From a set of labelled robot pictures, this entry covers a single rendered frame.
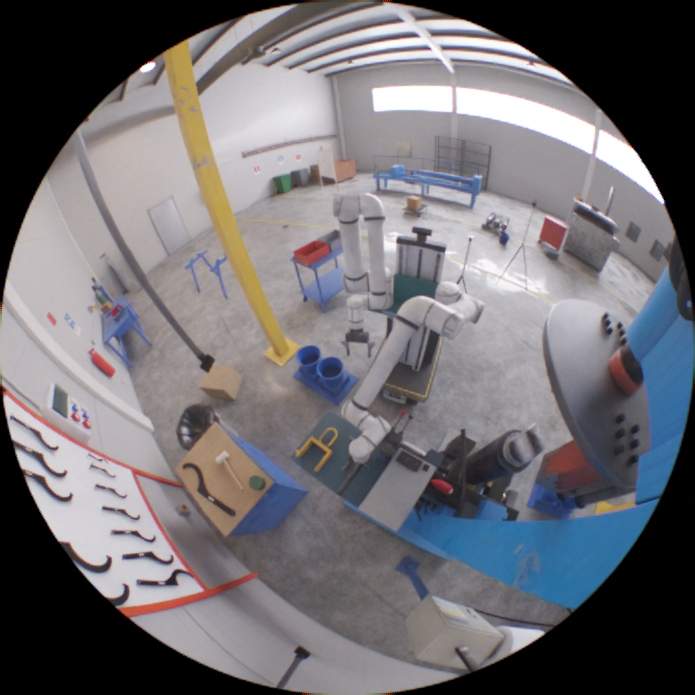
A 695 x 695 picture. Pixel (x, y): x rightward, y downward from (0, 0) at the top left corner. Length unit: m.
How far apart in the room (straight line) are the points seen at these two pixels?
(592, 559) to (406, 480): 1.04
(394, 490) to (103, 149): 11.15
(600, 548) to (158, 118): 11.55
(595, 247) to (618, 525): 8.53
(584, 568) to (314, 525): 2.35
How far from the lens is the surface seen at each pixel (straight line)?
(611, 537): 0.46
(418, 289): 1.74
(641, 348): 0.65
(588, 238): 8.67
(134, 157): 10.57
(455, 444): 1.60
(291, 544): 2.65
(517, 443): 1.06
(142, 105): 11.30
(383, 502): 1.28
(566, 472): 0.71
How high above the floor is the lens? 2.47
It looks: 52 degrees down
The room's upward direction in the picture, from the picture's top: 9 degrees counter-clockwise
